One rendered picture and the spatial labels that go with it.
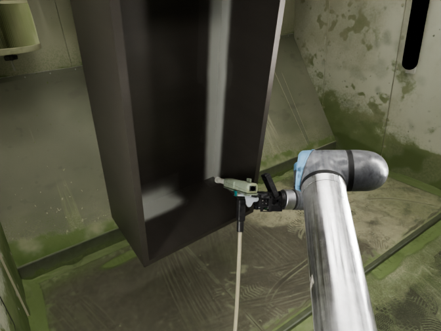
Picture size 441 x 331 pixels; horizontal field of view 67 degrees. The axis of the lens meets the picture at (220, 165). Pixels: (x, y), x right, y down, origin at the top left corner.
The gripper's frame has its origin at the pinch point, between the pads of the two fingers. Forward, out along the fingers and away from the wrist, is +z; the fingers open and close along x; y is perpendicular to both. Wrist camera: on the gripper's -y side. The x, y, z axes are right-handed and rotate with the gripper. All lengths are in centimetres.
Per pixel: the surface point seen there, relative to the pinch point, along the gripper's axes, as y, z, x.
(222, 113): -36.4, 1.6, 24.6
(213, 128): -29.7, 3.0, 34.2
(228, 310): 61, -8, 25
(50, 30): -88, 93, 102
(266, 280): 50, -33, 34
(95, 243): 43, 59, 91
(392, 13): -127, -132, 60
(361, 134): -45, -152, 107
